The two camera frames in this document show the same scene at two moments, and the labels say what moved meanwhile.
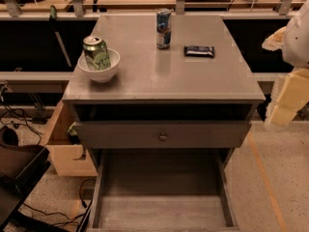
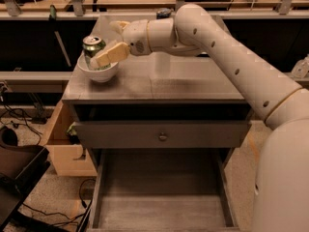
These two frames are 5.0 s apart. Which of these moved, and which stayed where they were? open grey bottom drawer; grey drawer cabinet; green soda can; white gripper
Moved: white gripper
Stayed: green soda can; grey drawer cabinet; open grey bottom drawer
